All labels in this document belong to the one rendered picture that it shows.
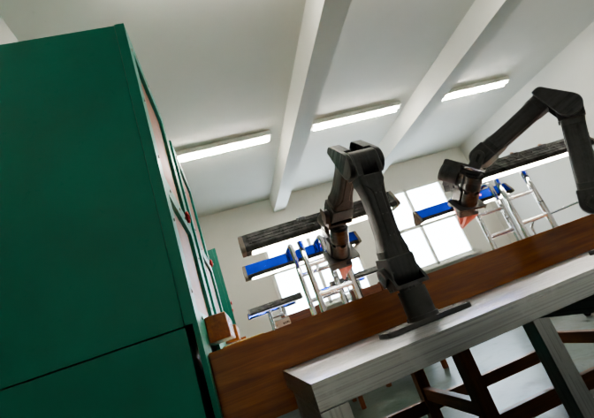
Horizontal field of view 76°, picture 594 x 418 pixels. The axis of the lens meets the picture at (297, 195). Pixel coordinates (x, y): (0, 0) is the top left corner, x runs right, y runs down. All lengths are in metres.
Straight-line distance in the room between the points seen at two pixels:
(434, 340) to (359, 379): 0.14
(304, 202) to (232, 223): 1.33
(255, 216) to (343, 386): 6.13
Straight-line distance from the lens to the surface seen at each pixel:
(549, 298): 0.80
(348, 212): 1.10
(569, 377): 1.13
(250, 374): 1.01
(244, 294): 6.37
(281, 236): 1.35
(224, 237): 6.57
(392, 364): 0.64
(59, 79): 1.34
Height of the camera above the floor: 0.75
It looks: 18 degrees up
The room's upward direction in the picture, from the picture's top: 20 degrees counter-clockwise
